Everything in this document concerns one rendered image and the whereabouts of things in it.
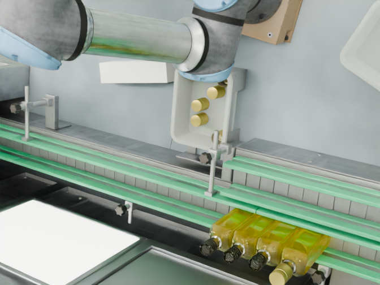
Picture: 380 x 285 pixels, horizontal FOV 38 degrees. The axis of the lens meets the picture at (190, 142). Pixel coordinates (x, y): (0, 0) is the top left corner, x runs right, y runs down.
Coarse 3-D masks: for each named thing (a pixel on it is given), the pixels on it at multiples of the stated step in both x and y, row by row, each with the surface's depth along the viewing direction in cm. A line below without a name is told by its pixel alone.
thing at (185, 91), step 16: (176, 80) 149; (176, 96) 150; (192, 96) 155; (224, 96) 150; (176, 112) 152; (192, 112) 156; (208, 112) 154; (224, 112) 143; (176, 128) 154; (192, 128) 158; (208, 128) 155; (224, 128) 144; (192, 144) 150; (208, 144) 150
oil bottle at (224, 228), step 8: (224, 216) 129; (232, 216) 130; (240, 216) 130; (248, 216) 131; (216, 224) 124; (224, 224) 125; (232, 224) 125; (240, 224) 126; (216, 232) 122; (224, 232) 122; (232, 232) 123; (224, 240) 122; (224, 248) 122
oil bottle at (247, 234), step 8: (256, 216) 130; (248, 224) 125; (256, 224) 126; (264, 224) 126; (272, 224) 128; (240, 232) 121; (248, 232) 122; (256, 232) 122; (232, 240) 121; (240, 240) 119; (248, 240) 119; (256, 240) 120; (248, 248) 119; (248, 256) 120
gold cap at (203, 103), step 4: (196, 100) 150; (200, 100) 150; (204, 100) 152; (208, 100) 153; (192, 104) 151; (196, 104) 150; (200, 104) 149; (204, 104) 151; (208, 104) 153; (192, 108) 151; (196, 108) 150; (200, 108) 150; (204, 108) 151
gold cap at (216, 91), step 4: (212, 88) 147; (216, 88) 146; (220, 88) 148; (208, 92) 147; (212, 92) 147; (216, 92) 146; (220, 92) 147; (224, 92) 149; (208, 96) 148; (212, 96) 147; (216, 96) 146; (220, 96) 148
